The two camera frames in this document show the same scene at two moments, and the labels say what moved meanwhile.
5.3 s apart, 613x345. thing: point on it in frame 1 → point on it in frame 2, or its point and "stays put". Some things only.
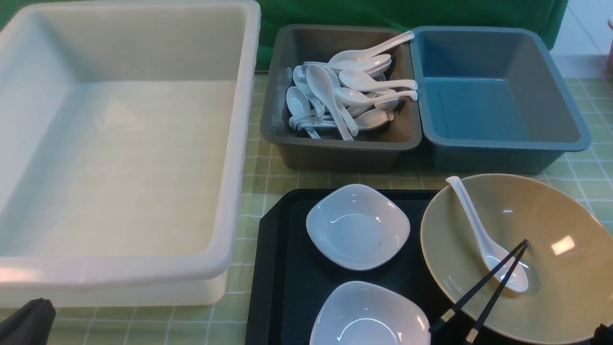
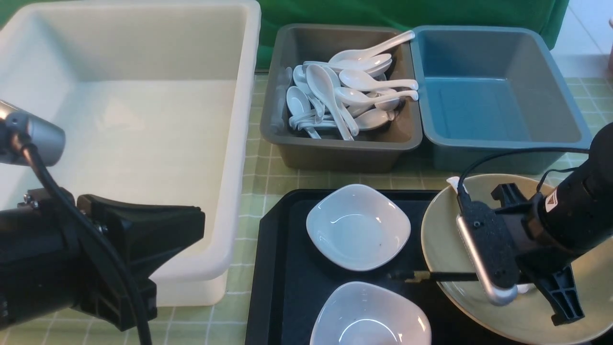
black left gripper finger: x=31 y=324 → x=147 y=235
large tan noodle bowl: x=569 y=262 stays put
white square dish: x=366 y=313 stays put
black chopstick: x=447 y=316 → x=430 y=276
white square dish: x=357 y=226 stays put
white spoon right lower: x=354 y=98 stays put
